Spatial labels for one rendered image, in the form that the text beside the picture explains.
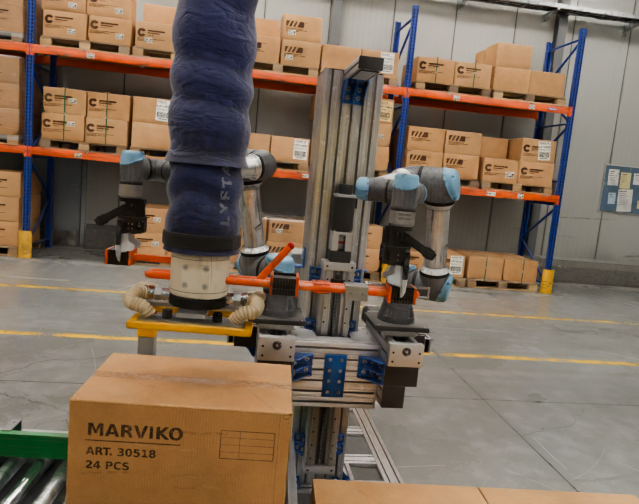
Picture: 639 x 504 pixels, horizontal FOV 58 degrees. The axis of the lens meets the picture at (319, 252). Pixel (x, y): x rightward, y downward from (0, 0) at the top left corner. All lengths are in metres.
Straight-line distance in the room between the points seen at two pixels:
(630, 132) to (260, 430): 11.28
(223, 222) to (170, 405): 0.52
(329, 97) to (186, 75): 0.94
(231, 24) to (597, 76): 10.77
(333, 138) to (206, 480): 1.39
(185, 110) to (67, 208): 8.96
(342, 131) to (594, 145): 9.84
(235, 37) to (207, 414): 1.01
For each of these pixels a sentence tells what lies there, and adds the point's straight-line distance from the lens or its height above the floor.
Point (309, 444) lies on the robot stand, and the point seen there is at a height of 0.46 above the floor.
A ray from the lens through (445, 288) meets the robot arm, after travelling 2.29.
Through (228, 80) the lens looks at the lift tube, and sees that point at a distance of 1.62.
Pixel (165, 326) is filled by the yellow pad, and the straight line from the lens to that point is 1.64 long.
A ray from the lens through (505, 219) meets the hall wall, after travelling 11.26.
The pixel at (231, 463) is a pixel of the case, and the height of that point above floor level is 0.79.
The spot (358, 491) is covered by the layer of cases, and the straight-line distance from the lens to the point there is 2.14.
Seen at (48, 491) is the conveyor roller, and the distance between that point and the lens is 2.13.
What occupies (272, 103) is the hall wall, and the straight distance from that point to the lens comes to 10.22.
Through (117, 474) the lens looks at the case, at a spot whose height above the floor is 0.74.
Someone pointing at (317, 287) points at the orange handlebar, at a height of 1.27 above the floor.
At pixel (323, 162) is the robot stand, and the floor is 1.65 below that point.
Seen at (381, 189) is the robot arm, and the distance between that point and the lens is 1.82.
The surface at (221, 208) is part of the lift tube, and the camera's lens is 1.63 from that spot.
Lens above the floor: 1.61
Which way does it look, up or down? 8 degrees down
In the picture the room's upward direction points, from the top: 5 degrees clockwise
